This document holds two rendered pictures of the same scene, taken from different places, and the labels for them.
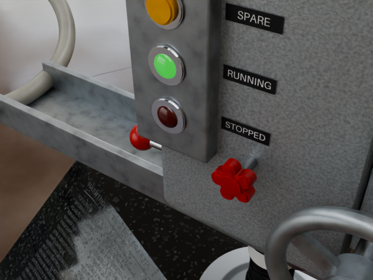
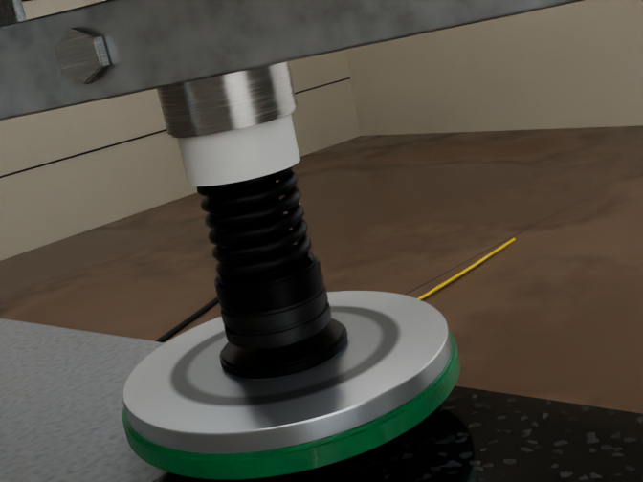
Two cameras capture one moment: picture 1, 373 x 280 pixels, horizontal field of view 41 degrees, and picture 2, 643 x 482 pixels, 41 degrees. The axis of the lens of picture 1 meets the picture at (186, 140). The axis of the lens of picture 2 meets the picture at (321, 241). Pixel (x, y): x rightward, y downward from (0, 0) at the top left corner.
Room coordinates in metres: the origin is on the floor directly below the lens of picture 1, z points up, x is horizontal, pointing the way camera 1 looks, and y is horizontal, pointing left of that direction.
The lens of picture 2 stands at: (0.94, -0.22, 1.10)
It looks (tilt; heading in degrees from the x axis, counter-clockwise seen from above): 15 degrees down; 164
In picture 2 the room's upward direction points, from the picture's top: 12 degrees counter-clockwise
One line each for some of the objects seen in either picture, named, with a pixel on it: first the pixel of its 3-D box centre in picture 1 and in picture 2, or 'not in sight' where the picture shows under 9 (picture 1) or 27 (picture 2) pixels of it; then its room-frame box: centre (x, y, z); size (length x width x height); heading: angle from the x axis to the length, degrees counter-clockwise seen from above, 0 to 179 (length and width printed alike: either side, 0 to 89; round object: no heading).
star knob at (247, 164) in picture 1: (241, 171); not in sight; (0.32, -0.05, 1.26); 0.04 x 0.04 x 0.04; 56
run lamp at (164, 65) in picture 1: (166, 65); not in sight; (0.36, 0.02, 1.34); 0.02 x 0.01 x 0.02; 56
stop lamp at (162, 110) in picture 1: (169, 115); not in sight; (0.36, 0.02, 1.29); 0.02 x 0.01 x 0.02; 56
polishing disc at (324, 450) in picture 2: not in sight; (287, 363); (0.42, -0.11, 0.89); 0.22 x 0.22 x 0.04
